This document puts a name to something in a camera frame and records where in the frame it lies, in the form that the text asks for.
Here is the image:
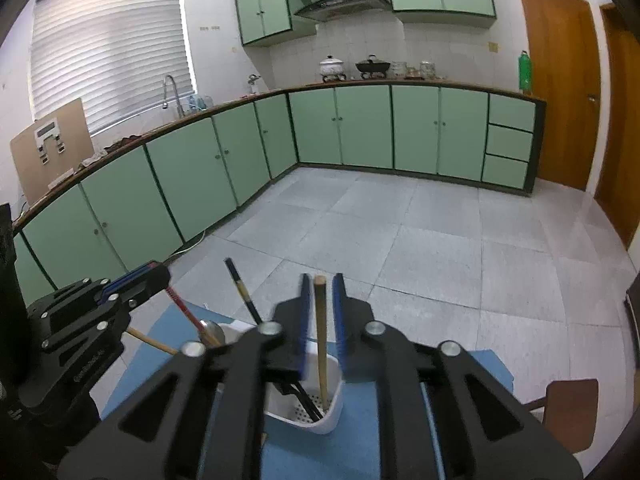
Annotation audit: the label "red patterned chopstick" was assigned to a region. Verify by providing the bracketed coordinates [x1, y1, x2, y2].
[165, 286, 206, 338]

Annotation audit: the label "black chopstick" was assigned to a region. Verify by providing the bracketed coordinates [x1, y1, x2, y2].
[224, 258, 262, 325]

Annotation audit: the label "light bamboo chopstick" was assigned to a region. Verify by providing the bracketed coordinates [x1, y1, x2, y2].
[126, 327, 177, 356]

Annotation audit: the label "metal spoon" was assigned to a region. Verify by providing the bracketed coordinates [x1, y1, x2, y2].
[198, 320, 226, 349]

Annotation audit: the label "black plastic spoon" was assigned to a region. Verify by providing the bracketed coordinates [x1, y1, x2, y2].
[273, 382, 322, 422]

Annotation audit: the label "green lower kitchen cabinets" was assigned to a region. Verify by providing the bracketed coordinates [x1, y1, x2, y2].
[14, 81, 546, 302]

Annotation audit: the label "white twin utensil holder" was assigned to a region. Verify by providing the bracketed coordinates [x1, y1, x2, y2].
[199, 320, 346, 436]

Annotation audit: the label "brown wooden stool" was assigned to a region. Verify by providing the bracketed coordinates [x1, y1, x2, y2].
[524, 378, 599, 454]

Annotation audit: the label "blue table mat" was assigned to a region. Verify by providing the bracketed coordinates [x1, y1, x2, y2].
[101, 304, 513, 479]

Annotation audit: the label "brown board with device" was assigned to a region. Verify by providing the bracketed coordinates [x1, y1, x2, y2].
[10, 99, 94, 206]

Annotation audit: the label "chrome sink faucet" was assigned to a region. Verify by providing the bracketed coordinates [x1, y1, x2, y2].
[162, 74, 186, 118]

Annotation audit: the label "black glass cabinet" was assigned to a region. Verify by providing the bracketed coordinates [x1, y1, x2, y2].
[624, 274, 640, 361]

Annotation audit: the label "white window blind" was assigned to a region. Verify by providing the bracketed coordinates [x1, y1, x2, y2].
[29, 0, 195, 133]

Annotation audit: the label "white cooking pot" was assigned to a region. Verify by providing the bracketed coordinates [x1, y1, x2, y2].
[319, 55, 347, 82]

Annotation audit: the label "right wooden door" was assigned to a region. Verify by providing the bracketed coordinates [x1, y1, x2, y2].
[596, 3, 639, 248]

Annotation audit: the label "wooden door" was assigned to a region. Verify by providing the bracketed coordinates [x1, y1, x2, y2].
[596, 3, 639, 248]
[522, 0, 601, 191]

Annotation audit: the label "black wok pan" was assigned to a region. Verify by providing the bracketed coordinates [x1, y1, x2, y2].
[356, 54, 390, 80]

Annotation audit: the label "glass jars on counter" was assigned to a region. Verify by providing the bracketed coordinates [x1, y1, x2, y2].
[390, 61, 437, 80]

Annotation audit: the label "black range hood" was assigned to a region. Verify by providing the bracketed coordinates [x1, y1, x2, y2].
[295, 0, 393, 23]

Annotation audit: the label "green thermos bottle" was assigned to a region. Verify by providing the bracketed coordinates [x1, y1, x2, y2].
[518, 50, 533, 94]

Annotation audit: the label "left wooden door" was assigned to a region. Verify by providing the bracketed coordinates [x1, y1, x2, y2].
[522, 0, 601, 191]

